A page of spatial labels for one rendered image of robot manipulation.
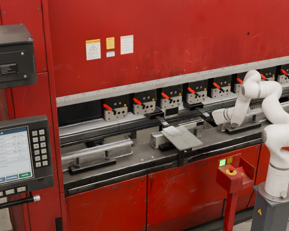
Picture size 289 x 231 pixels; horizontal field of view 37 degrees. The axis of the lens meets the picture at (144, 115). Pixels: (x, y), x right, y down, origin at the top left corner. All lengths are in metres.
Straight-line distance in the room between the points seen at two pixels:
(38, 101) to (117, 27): 0.64
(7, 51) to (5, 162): 0.49
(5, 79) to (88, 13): 0.80
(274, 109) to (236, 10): 0.82
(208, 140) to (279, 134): 1.00
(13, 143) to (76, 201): 1.01
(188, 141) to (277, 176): 0.73
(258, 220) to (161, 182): 0.78
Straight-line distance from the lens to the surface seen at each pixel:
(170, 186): 3.12
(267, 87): 2.59
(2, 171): 2.00
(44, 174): 2.05
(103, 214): 2.99
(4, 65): 1.81
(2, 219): 3.93
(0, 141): 1.92
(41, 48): 2.21
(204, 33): 2.86
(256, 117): 3.46
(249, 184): 3.11
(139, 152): 2.99
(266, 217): 2.54
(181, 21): 2.74
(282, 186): 2.46
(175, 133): 2.98
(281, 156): 2.34
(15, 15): 2.14
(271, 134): 2.27
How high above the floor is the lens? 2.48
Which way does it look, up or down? 28 degrees down
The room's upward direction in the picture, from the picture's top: 1 degrees clockwise
